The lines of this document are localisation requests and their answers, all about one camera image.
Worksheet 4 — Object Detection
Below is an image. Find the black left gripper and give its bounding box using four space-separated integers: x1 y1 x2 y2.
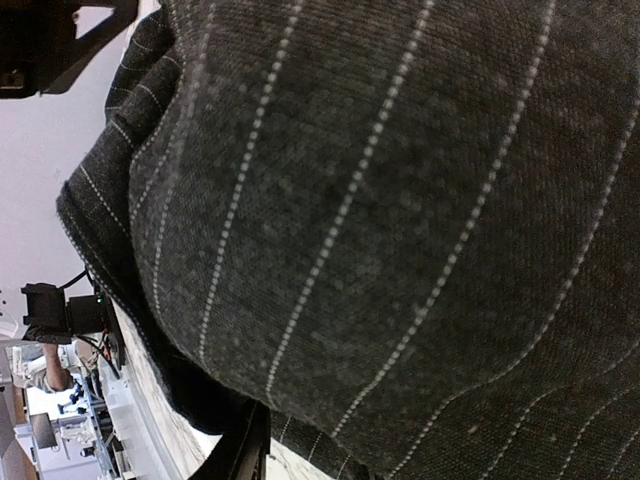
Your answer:
1 1 138 99

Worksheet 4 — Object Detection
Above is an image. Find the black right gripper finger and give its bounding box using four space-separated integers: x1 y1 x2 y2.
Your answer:
189 401 271 480

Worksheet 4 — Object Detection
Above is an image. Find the black pinstriped shirt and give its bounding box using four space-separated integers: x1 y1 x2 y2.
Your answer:
57 1 639 479

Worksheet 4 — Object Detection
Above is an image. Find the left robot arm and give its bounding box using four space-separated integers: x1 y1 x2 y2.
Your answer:
1 1 139 347

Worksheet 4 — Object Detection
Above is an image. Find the background lab shelving clutter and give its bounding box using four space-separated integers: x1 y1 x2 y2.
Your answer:
1 340 135 479

